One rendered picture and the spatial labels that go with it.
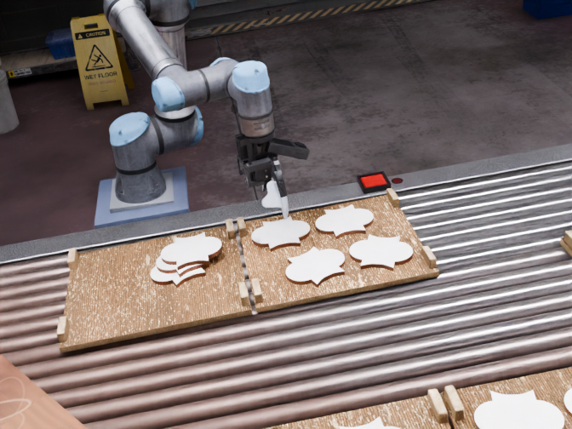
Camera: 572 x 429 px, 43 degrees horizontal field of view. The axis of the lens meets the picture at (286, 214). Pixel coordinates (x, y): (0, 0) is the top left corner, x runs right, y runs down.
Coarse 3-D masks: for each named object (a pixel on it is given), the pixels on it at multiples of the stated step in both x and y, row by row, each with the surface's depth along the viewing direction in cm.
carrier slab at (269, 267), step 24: (288, 216) 184; (312, 216) 183; (384, 216) 179; (240, 240) 179; (312, 240) 174; (336, 240) 173; (360, 240) 172; (408, 240) 169; (264, 264) 168; (288, 264) 167; (360, 264) 164; (408, 264) 162; (264, 288) 160; (288, 288) 159; (312, 288) 158; (336, 288) 157; (360, 288) 157
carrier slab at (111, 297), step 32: (96, 256) 179; (128, 256) 177; (224, 256) 172; (96, 288) 167; (128, 288) 166; (160, 288) 165; (192, 288) 163; (224, 288) 162; (96, 320) 157; (128, 320) 156; (160, 320) 155; (192, 320) 154
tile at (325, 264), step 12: (312, 252) 168; (324, 252) 167; (336, 252) 167; (300, 264) 164; (312, 264) 164; (324, 264) 163; (336, 264) 163; (288, 276) 161; (300, 276) 160; (312, 276) 160; (324, 276) 160; (336, 276) 161
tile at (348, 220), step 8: (344, 208) 182; (352, 208) 182; (328, 216) 180; (336, 216) 179; (344, 216) 179; (352, 216) 179; (360, 216) 178; (368, 216) 178; (320, 224) 177; (328, 224) 177; (336, 224) 176; (344, 224) 176; (352, 224) 176; (360, 224) 175; (368, 224) 176; (320, 232) 176; (328, 232) 175; (336, 232) 173; (344, 232) 174; (352, 232) 174; (360, 232) 174
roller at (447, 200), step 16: (560, 176) 189; (464, 192) 187; (480, 192) 187; (496, 192) 187; (512, 192) 187; (416, 208) 185; (432, 208) 186; (32, 272) 179; (48, 272) 178; (64, 272) 178; (0, 288) 177
